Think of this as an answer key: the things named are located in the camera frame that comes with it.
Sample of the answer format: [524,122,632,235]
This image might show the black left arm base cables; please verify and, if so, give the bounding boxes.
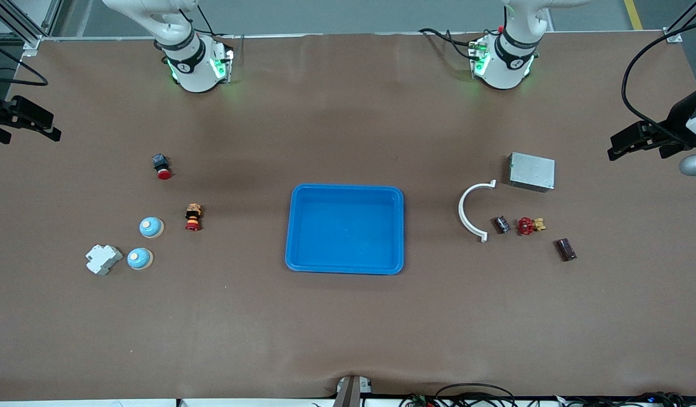
[419,27,484,60]

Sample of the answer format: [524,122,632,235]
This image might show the large dark electrolytic capacitor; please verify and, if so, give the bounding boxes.
[554,238,578,262]

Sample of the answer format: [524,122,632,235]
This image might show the black cable bundle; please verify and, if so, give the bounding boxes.
[557,391,696,407]

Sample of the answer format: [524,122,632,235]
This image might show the white curved plastic bracket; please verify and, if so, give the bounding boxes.
[458,179,497,243]

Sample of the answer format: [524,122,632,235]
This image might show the white circuit breaker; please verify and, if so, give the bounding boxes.
[85,244,124,276]

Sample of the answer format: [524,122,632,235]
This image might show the aluminium frame corner post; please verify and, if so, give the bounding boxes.
[0,0,63,57]
[663,0,696,44]

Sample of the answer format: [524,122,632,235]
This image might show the grey metal box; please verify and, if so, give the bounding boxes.
[508,152,556,193]

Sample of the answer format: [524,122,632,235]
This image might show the blue bell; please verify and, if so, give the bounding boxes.
[127,247,153,271]
[138,217,165,239]

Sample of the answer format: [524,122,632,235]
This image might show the red valve with brass fitting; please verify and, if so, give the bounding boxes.
[516,217,547,236]

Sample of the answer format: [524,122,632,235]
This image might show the brown table cover mat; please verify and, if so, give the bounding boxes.
[0,31,696,402]

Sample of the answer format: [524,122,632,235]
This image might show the blue plastic tray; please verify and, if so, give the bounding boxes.
[285,184,405,276]

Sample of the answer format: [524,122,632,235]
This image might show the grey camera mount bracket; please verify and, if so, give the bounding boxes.
[333,375,373,407]

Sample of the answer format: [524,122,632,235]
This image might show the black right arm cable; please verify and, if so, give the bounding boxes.
[0,42,48,86]

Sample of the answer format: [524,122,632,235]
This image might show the black looped cable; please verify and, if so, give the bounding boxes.
[436,383,516,407]

